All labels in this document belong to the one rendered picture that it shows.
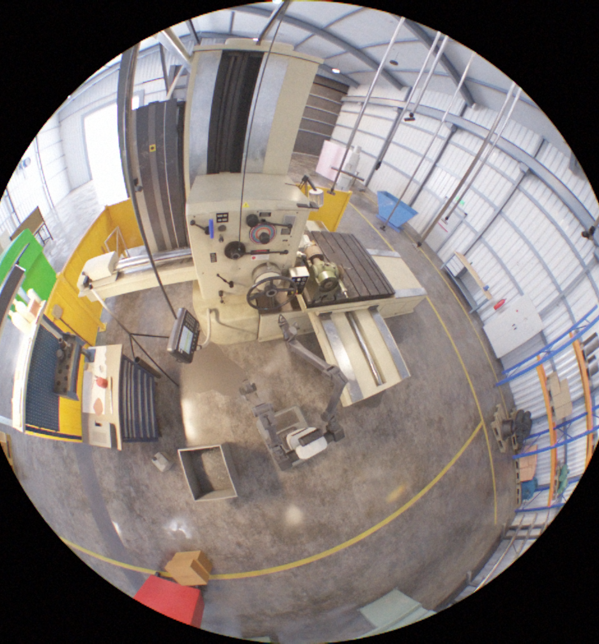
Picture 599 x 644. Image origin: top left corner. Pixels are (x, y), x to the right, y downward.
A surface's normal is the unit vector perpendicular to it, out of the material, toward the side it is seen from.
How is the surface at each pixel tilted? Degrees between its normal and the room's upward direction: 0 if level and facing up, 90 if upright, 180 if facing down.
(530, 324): 90
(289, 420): 0
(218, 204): 45
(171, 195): 90
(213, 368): 0
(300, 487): 0
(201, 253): 90
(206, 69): 90
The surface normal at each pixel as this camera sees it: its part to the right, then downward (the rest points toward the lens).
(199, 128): 0.30, 0.85
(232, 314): 0.23, -0.51
